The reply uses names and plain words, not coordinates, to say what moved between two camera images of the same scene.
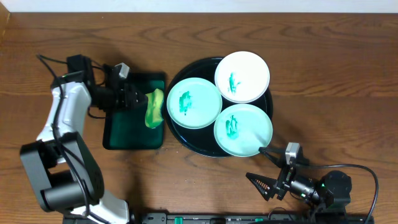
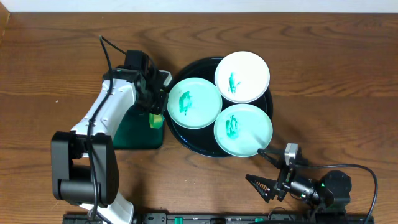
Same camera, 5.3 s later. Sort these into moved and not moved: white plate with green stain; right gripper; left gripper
Moved: left gripper
Not moved: white plate with green stain; right gripper
